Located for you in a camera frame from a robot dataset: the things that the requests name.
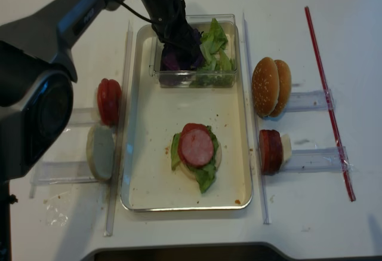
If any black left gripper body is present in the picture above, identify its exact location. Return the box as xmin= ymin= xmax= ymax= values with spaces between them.
xmin=141 ymin=0 xmax=198 ymax=49

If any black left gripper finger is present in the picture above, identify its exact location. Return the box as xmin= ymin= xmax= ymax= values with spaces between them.
xmin=162 ymin=42 xmax=203 ymax=69

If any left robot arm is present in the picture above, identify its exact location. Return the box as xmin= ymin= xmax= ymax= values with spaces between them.
xmin=1 ymin=0 xmax=202 ymax=182

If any green lettuce in container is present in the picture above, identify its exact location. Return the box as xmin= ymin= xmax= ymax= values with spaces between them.
xmin=189 ymin=17 xmax=236 ymax=88

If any tomato slice on burger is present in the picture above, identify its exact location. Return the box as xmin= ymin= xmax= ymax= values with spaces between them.
xmin=177 ymin=123 xmax=209 ymax=164

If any tomato slice stack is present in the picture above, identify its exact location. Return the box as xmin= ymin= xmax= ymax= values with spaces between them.
xmin=97 ymin=78 xmax=122 ymax=126

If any green lettuce on burger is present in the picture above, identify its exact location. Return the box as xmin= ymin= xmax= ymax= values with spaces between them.
xmin=170 ymin=126 xmax=219 ymax=194

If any red meat patty stack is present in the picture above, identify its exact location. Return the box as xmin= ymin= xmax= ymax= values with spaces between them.
xmin=259 ymin=130 xmax=283 ymax=175

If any purple cabbage in container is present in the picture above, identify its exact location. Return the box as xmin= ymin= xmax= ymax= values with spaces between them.
xmin=159 ymin=23 xmax=205 ymax=87

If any clear salad container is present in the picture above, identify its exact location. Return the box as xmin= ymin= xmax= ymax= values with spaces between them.
xmin=149 ymin=14 xmax=239 ymax=88

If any front sesame bun top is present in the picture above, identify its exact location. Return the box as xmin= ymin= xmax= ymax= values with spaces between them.
xmin=251 ymin=57 xmax=280 ymax=117

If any sesame bun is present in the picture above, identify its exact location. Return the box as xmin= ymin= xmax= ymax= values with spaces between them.
xmin=251 ymin=57 xmax=280 ymax=117
xmin=269 ymin=60 xmax=292 ymax=118

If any pink ham slice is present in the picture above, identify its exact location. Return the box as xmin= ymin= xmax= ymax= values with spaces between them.
xmin=180 ymin=129 xmax=214 ymax=167

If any rear sesame bun top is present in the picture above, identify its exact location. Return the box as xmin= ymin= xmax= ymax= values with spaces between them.
xmin=269 ymin=60 xmax=292 ymax=118

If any bun bottom on tray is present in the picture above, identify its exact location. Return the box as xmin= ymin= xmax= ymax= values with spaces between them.
xmin=179 ymin=142 xmax=222 ymax=180

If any white bun bottom upright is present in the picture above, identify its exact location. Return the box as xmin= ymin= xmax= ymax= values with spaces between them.
xmin=86 ymin=124 xmax=115 ymax=182

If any metal tray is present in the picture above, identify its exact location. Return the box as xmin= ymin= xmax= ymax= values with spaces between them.
xmin=120 ymin=25 xmax=253 ymax=212

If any dark monitor edge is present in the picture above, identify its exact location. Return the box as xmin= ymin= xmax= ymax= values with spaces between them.
xmin=82 ymin=241 xmax=295 ymax=261

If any red plastic strip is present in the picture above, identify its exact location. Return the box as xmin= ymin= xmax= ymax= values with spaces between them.
xmin=304 ymin=6 xmax=356 ymax=202

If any clear left side rail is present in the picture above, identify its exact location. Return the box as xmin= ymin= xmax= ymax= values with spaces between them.
xmin=104 ymin=21 xmax=133 ymax=237

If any clear tomato rail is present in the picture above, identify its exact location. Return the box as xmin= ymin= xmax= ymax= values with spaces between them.
xmin=67 ymin=108 xmax=100 ymax=127

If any clear bun rail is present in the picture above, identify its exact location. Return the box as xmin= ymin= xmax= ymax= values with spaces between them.
xmin=284 ymin=90 xmax=335 ymax=112
xmin=29 ymin=161 xmax=97 ymax=198

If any clear patty rail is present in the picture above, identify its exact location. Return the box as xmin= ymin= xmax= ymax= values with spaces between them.
xmin=279 ymin=147 xmax=350 ymax=173

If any clear bun bottom rail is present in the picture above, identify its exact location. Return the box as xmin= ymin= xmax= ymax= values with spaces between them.
xmin=29 ymin=161 xmax=97 ymax=198

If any clear right side rail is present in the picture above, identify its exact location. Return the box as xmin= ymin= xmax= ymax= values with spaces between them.
xmin=242 ymin=13 xmax=272 ymax=225

